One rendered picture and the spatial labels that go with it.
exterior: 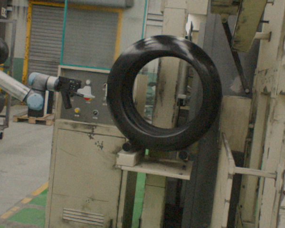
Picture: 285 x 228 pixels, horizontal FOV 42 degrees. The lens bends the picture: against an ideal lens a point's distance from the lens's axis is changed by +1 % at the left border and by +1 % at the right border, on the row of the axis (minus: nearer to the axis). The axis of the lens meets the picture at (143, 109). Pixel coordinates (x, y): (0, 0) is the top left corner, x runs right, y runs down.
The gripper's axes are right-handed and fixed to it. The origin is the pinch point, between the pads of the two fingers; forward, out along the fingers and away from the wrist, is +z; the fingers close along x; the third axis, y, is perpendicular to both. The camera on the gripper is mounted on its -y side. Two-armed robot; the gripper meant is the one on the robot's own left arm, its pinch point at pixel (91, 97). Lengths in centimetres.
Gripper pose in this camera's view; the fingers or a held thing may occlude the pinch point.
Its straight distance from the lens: 198.9
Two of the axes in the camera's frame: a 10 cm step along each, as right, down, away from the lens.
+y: 2.3, -9.7, -1.1
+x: 1.7, -0.7, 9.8
